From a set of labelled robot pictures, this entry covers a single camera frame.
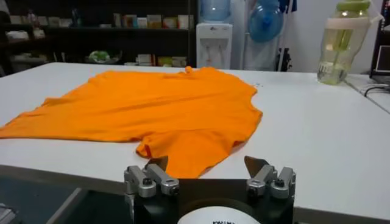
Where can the white metal jug rack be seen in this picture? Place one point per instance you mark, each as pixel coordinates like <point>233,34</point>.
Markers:
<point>242,45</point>

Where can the grey open laptop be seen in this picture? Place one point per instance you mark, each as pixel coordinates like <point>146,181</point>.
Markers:
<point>381,36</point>

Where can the upright blue water jug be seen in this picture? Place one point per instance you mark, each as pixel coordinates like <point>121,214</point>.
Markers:
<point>214,9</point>

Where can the dark blue hanging cloth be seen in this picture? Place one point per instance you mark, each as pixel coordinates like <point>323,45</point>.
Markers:
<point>288,4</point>

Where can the clear bottle green lid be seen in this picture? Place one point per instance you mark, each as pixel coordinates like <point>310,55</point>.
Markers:
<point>341,45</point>

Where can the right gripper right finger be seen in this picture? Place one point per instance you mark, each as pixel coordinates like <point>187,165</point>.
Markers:
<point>268,179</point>

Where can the black stand beside rack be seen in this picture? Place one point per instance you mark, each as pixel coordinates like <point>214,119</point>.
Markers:
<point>283,59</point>

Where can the dark bowl green contents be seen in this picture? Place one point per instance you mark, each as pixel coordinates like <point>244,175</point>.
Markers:
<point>100,57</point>

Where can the white water dispenser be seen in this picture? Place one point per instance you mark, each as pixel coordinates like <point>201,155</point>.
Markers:
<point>213,45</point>

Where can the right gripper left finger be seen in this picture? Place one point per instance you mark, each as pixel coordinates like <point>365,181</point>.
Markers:
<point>152,178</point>

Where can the orange t-shirt white print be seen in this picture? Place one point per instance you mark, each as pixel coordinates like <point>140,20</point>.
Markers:
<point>167,112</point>

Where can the black shelving unit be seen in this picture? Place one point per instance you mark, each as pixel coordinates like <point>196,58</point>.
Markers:
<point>91,39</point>

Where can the blue water jug lying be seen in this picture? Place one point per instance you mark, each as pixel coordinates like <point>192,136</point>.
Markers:
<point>265,21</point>

